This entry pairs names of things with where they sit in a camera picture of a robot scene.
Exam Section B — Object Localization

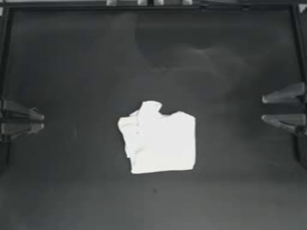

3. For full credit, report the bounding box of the white t-shirt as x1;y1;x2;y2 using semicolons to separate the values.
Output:
116;100;197;175

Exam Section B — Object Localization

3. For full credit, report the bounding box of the black frame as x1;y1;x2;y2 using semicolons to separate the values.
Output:
0;0;307;172

